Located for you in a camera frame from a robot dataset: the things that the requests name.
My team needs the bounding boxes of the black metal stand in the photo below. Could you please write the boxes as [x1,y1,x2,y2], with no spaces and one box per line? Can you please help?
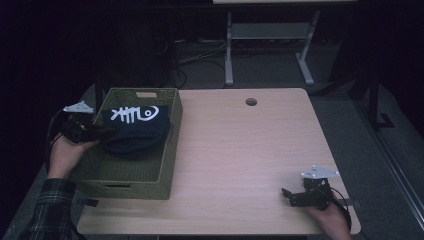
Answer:
[366,69,395,131]

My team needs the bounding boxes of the tangle of dark floor cables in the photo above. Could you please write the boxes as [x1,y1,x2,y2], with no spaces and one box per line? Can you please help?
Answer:
[154,35,228,88]

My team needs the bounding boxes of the person's left hand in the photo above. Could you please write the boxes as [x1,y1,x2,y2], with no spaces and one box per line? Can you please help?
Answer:
[48,133,99,181]

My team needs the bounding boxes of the left hand-held gripper black cable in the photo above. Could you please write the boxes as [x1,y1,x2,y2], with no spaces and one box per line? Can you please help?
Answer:
[44,109,69,174]

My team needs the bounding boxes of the metal floor rail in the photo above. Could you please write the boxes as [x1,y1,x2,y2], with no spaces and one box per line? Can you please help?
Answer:
[353,99,424,231]

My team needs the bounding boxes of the person's right hand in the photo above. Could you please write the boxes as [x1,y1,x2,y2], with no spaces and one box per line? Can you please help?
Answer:
[308,204,354,240]

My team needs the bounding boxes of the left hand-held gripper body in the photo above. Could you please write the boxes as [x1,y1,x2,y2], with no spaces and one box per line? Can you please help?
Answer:
[59,100,98,144]

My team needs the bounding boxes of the green woven basket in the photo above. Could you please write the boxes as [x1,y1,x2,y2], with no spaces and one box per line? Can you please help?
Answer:
[68,87,184,200]

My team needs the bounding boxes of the white metal-framed table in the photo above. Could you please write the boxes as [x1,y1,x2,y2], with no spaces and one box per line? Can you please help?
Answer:
[212,0,359,87]

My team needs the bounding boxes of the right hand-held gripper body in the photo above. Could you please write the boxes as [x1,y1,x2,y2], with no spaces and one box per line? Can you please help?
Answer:
[296,164,340,212]

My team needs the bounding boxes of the dark knit hat fishbone print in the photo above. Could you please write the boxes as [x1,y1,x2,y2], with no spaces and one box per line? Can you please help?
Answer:
[99,104,173,158]

